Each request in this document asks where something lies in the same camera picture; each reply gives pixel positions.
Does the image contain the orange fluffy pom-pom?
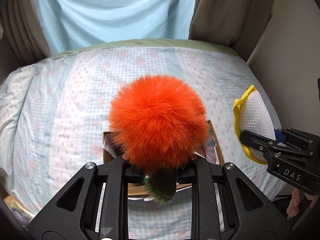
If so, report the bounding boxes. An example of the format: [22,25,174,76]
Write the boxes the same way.
[108,74,209,205]

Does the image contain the brown curtain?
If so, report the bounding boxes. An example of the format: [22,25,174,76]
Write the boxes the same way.
[188,0,274,61]

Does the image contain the beige pleated curtain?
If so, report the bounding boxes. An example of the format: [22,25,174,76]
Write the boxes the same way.
[1,0,52,66]

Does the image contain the person's right hand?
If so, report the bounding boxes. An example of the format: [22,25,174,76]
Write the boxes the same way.
[286,189,305,218]

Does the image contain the yellow rimmed white mesh pad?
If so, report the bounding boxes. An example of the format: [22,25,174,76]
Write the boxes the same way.
[232,84,287,165]

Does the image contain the cardboard box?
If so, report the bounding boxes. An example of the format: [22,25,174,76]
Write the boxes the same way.
[102,120,225,197]

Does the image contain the light blue curtain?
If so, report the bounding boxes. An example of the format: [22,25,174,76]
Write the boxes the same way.
[34,0,195,55]

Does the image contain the checked floral bedspread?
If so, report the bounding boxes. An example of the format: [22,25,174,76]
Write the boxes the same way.
[0,45,287,240]

